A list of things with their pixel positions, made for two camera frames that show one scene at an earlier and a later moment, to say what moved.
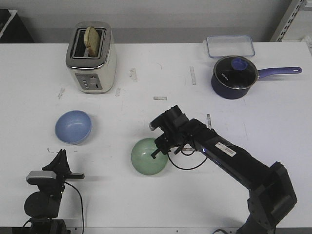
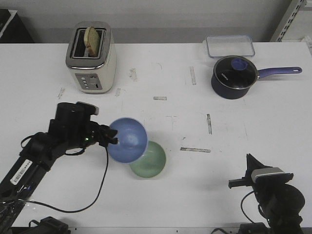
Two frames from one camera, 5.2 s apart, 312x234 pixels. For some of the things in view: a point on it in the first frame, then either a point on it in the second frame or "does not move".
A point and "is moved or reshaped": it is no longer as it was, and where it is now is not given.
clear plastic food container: x=221 y=46 does not move
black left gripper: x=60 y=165 → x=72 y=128
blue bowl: x=73 y=127 is moved or reshaped
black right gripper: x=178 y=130 → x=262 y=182
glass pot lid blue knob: x=236 y=72 does not move
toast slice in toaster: x=92 y=41 does not move
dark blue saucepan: x=232 y=76 does not move
